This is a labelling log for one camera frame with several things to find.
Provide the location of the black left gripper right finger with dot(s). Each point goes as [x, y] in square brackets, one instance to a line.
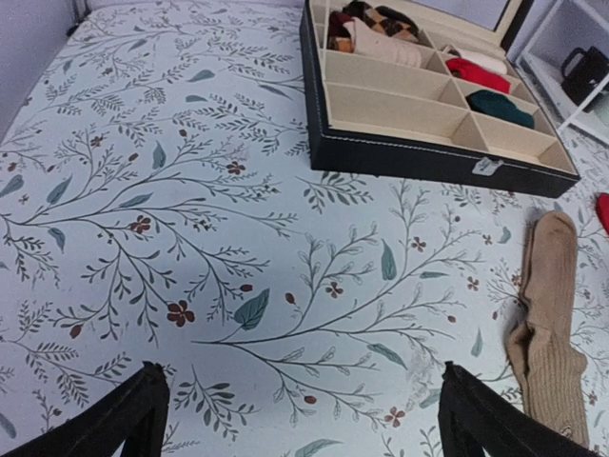
[475, 421]

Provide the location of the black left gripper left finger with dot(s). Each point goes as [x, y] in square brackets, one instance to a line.
[131, 418]

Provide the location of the tan ribbed sock pair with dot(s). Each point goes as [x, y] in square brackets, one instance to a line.
[546, 365]

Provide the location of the dark green rolled socks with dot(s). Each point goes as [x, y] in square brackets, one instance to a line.
[499, 106]

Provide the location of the red rolled socks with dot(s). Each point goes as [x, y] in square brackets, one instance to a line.
[473, 73]

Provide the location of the white rolled socks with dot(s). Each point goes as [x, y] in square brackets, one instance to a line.
[482, 60]

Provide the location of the cream rolled socks left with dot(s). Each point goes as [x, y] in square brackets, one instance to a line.
[369, 43]

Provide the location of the argyle patterned rolled socks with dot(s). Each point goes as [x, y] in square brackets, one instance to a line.
[381, 19]

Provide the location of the floral patterned table mat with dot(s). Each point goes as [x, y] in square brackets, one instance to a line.
[158, 204]

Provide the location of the red sock pair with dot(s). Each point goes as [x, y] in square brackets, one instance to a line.
[602, 210]

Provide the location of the black compartment storage box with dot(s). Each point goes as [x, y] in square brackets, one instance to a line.
[371, 117]

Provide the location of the black mug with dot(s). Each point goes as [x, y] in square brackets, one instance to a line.
[582, 71]

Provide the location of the white shelf rack black top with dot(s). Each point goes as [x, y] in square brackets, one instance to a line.
[551, 41]

